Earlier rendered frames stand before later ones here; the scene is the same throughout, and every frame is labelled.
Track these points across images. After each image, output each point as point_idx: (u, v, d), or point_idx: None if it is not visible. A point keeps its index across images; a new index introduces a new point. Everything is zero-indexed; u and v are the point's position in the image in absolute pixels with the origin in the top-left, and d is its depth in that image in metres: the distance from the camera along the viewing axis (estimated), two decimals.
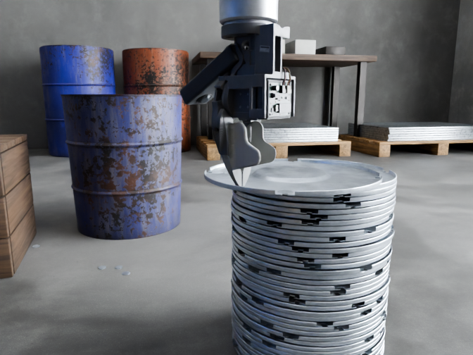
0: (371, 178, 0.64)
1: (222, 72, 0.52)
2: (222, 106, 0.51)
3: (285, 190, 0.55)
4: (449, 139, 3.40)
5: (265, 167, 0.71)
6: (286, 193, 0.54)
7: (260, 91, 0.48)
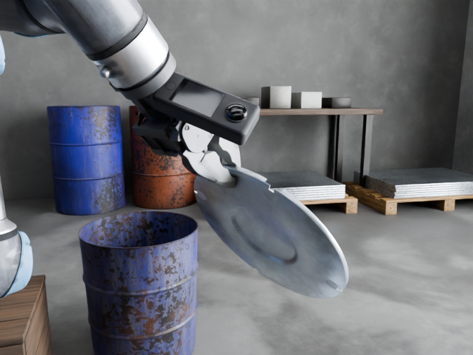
0: (334, 283, 0.59)
1: None
2: None
3: (269, 196, 0.54)
4: (455, 194, 3.41)
5: (241, 227, 0.68)
6: (272, 190, 0.52)
7: None
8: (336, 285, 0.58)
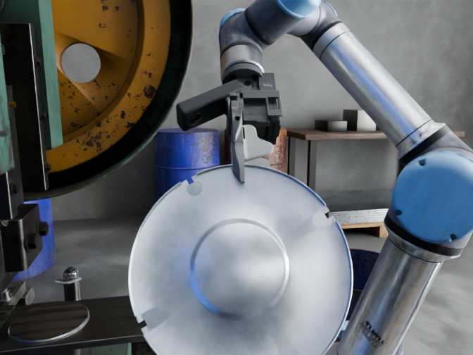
0: (148, 315, 0.50)
1: (229, 94, 0.62)
2: (237, 108, 0.59)
3: (198, 193, 0.56)
4: None
5: (284, 272, 0.51)
6: (191, 184, 0.56)
7: (272, 104, 0.61)
8: (146, 316, 0.50)
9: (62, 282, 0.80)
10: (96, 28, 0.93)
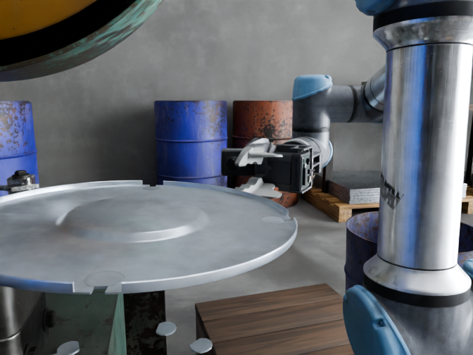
0: None
1: None
2: (266, 146, 0.64)
3: (151, 189, 0.48)
4: None
5: (186, 225, 0.33)
6: (150, 186, 0.49)
7: (302, 152, 0.64)
8: None
9: (4, 189, 0.47)
10: None
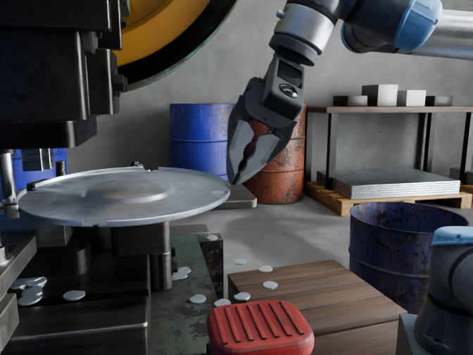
0: (41, 189, 0.58)
1: None
2: (288, 123, 0.56)
3: (148, 173, 0.69)
4: None
5: (157, 194, 0.53)
6: (149, 171, 0.70)
7: None
8: (39, 190, 0.58)
9: None
10: None
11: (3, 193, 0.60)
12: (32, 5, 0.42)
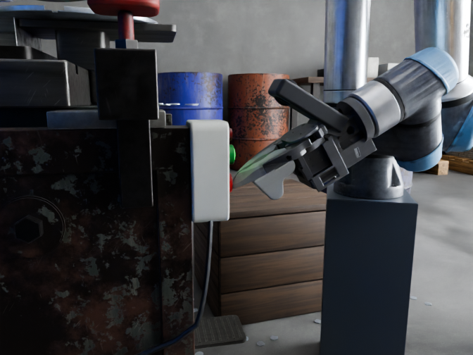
0: None
1: (324, 122, 0.55)
2: (305, 146, 0.54)
3: None
4: None
5: None
6: None
7: (330, 172, 0.56)
8: None
9: None
10: None
11: None
12: None
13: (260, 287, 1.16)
